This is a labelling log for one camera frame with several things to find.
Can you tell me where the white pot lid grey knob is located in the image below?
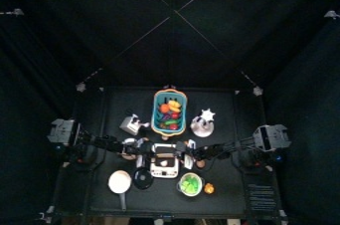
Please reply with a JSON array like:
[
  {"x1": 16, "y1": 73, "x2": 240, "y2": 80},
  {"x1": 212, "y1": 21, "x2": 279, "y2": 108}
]
[{"x1": 184, "y1": 153, "x2": 195, "y2": 170}]

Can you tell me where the white toy induction cooker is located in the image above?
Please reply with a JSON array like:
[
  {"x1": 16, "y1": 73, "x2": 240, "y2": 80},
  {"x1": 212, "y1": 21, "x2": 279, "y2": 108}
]
[{"x1": 150, "y1": 142, "x2": 180, "y2": 179}]

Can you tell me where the black round toy pan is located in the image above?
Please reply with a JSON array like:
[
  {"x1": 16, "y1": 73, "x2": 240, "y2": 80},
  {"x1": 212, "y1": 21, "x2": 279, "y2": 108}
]
[{"x1": 134, "y1": 168, "x2": 156, "y2": 190}]

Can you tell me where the yellow orange toy fruit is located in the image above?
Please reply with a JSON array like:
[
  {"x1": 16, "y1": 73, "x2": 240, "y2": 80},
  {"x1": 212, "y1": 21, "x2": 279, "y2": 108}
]
[{"x1": 203, "y1": 182, "x2": 216, "y2": 195}]

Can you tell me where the green toy vegetable piece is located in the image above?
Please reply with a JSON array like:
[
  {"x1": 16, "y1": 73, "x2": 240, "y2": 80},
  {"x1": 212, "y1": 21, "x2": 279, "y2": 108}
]
[
  {"x1": 180, "y1": 174, "x2": 196, "y2": 187},
  {"x1": 184, "y1": 182, "x2": 202, "y2": 194}
]

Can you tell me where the teal basket orange rim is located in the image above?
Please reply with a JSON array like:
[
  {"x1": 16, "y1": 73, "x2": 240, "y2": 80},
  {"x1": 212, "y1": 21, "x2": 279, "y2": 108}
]
[{"x1": 151, "y1": 88, "x2": 188, "y2": 137}]

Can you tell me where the white toy frying pan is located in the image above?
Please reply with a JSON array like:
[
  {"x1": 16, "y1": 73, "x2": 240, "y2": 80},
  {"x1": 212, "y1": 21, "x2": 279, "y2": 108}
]
[{"x1": 108, "y1": 169, "x2": 134, "y2": 212}]

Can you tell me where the yellow toy vegetable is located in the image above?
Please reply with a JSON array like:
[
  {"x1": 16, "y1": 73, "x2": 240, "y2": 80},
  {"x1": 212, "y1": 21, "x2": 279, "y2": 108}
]
[{"x1": 168, "y1": 100, "x2": 182, "y2": 113}]

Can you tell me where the white grey toy appliance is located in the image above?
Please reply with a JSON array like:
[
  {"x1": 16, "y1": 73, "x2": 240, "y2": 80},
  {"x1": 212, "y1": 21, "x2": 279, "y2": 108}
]
[{"x1": 119, "y1": 113, "x2": 152, "y2": 136}]

